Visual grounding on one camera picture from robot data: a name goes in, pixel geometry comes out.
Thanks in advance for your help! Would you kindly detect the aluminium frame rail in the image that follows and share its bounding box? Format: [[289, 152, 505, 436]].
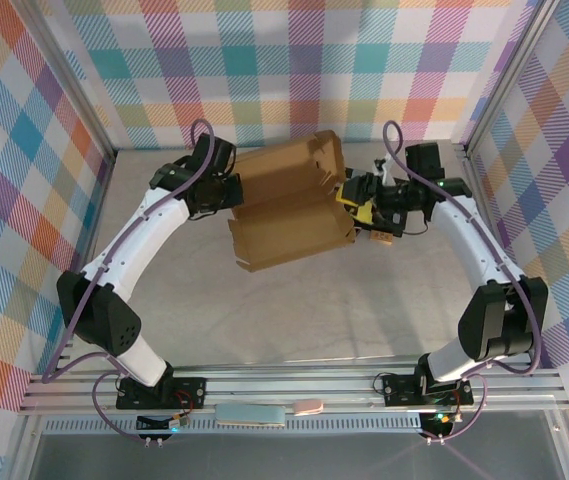
[[18, 355, 569, 417]]

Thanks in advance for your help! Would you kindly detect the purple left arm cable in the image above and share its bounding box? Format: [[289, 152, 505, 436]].
[[41, 118, 218, 447]]

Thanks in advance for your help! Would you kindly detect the small circuit board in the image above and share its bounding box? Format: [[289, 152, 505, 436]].
[[135, 411, 189, 434], [420, 410, 460, 436]]

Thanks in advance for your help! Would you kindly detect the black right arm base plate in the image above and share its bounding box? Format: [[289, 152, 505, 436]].
[[381, 372, 475, 409]]

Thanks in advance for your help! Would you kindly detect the thin black camera cable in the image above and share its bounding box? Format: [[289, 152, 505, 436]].
[[397, 208, 431, 237]]

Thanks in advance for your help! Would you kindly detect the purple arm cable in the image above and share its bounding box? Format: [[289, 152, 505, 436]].
[[382, 119, 544, 445], [41, 118, 218, 447]]

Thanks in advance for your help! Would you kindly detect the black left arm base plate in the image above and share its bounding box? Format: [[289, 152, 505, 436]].
[[116, 375, 208, 412]]

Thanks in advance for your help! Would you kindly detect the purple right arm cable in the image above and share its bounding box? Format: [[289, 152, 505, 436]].
[[382, 119, 544, 445]]

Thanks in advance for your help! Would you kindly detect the pink eraser block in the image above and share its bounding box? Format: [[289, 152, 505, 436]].
[[292, 397, 325, 417]]

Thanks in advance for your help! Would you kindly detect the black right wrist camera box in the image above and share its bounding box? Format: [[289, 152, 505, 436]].
[[344, 173, 379, 198]]

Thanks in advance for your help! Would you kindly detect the aluminium frame post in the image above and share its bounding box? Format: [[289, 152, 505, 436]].
[[462, 0, 565, 157], [18, 0, 116, 162]]

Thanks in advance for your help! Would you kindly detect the light blue foam pad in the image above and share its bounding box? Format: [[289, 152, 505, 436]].
[[215, 403, 288, 429]]

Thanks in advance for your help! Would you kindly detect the perforated metal strip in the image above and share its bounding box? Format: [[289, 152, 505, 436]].
[[43, 416, 425, 434]]

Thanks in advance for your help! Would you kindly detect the brown cardboard box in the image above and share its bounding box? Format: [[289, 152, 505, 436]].
[[227, 129, 357, 274]]

